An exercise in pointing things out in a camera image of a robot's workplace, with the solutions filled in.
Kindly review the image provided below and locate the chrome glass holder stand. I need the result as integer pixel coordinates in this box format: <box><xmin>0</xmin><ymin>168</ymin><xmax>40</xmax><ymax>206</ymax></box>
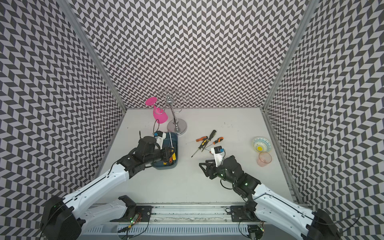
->
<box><xmin>158</xmin><ymin>88</ymin><xmax>188</xmax><ymax>136</ymax></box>

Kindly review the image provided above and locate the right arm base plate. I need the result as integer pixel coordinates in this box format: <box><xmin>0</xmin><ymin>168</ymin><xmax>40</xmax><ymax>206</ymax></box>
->
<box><xmin>230</xmin><ymin>206</ymin><xmax>258</xmax><ymax>223</ymax></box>

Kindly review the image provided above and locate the aluminium front rail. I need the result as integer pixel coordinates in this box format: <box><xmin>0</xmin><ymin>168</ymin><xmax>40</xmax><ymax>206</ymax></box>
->
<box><xmin>64</xmin><ymin>203</ymin><xmax>304</xmax><ymax>226</ymax></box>

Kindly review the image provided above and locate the pink plastic wine glass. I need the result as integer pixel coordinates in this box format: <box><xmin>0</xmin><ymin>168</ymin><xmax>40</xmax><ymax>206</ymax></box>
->
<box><xmin>145</xmin><ymin>97</ymin><xmax>168</xmax><ymax>124</ymax></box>

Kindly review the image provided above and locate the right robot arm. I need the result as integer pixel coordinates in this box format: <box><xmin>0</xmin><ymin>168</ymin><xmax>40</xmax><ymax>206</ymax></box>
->
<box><xmin>199</xmin><ymin>156</ymin><xmax>342</xmax><ymax>240</ymax></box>

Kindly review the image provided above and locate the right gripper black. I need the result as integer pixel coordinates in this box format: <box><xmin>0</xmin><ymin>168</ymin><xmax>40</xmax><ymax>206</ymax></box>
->
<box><xmin>199</xmin><ymin>159</ymin><xmax>237</xmax><ymax>186</ymax></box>

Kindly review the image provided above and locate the pink transparent cup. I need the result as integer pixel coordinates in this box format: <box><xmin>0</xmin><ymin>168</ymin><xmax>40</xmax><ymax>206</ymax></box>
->
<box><xmin>257</xmin><ymin>152</ymin><xmax>272</xmax><ymax>167</ymax></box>

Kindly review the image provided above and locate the teal plastic storage box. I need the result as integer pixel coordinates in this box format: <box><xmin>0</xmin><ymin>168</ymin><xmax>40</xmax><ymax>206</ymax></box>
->
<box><xmin>151</xmin><ymin>132</ymin><xmax>178</xmax><ymax>170</ymax></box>

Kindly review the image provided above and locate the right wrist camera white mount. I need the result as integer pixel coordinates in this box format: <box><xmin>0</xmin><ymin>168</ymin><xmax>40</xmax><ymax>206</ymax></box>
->
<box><xmin>211</xmin><ymin>146</ymin><xmax>226</xmax><ymax>167</ymax></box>

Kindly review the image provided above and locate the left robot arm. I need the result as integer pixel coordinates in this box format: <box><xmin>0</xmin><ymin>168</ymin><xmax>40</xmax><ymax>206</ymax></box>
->
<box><xmin>40</xmin><ymin>136</ymin><xmax>175</xmax><ymax>240</ymax></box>

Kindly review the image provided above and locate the orange black short screwdriver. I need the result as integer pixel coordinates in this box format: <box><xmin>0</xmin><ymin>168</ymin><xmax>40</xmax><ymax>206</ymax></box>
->
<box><xmin>212</xmin><ymin>137</ymin><xmax>224</xmax><ymax>145</ymax></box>

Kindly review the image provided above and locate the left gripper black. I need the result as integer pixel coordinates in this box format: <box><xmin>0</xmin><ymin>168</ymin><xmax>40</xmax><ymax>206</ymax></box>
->
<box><xmin>144</xmin><ymin>145</ymin><xmax>176</xmax><ymax>165</ymax></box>

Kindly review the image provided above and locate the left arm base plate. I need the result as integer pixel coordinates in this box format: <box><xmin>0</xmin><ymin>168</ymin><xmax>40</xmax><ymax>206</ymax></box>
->
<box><xmin>111</xmin><ymin>205</ymin><xmax>153</xmax><ymax>223</ymax></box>

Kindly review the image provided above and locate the small orange handle screwdriver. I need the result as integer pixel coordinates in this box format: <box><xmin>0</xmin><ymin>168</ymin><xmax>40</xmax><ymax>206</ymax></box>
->
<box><xmin>194</xmin><ymin>136</ymin><xmax>208</xmax><ymax>142</ymax></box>

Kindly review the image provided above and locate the black yellow long screwdriver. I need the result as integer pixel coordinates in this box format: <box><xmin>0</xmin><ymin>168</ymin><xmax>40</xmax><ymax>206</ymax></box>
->
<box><xmin>203</xmin><ymin>130</ymin><xmax>217</xmax><ymax>150</ymax></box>

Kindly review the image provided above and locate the patterned ceramic bowl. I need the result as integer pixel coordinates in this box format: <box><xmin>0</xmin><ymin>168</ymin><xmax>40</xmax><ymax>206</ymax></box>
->
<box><xmin>252</xmin><ymin>137</ymin><xmax>273</xmax><ymax>153</ymax></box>

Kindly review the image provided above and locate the black yellow phillips screwdriver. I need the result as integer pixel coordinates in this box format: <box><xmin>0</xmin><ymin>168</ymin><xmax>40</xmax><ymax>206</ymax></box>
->
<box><xmin>191</xmin><ymin>139</ymin><xmax>209</xmax><ymax>157</ymax></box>

